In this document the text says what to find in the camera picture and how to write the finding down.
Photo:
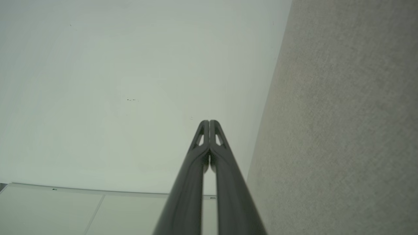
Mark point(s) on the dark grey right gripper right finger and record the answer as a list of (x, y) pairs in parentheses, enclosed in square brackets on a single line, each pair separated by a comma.
[(235, 202)]

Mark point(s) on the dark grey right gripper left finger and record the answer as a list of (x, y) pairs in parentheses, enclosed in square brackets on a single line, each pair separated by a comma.
[(186, 195)]

